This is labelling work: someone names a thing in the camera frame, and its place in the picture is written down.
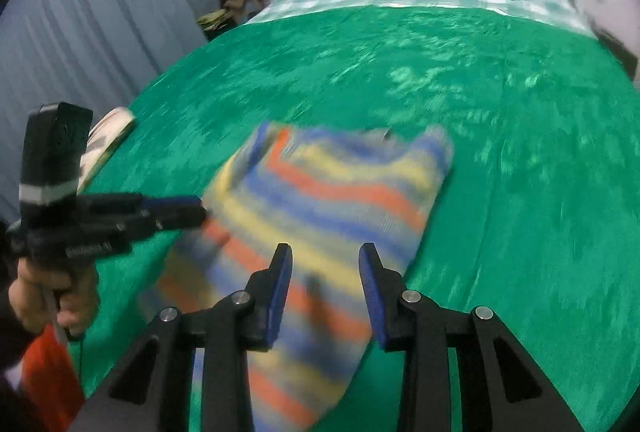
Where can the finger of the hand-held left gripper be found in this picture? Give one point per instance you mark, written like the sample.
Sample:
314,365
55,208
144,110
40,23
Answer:
175,218
170,201

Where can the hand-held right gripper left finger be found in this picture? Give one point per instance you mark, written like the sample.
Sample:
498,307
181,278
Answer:
280,292

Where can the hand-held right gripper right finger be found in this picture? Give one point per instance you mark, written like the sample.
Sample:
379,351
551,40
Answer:
372,292

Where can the striped knit sweater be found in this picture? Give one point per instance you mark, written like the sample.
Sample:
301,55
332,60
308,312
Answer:
325,192

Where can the person's left forearm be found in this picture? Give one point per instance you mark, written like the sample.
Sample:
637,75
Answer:
7,339

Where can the person's left hand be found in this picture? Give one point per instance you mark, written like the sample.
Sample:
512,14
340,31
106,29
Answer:
27,302

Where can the beige patterned cushion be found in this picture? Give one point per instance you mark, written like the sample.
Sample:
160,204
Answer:
105,137

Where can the grey blue curtain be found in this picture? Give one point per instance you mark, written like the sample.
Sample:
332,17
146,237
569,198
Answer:
100,12

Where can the green floral blanket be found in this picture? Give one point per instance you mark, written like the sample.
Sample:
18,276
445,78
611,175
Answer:
500,162

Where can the olive green cloth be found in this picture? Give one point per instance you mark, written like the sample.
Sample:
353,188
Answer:
215,20

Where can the dark wooden nightstand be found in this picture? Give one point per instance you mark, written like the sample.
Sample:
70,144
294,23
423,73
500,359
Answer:
622,50

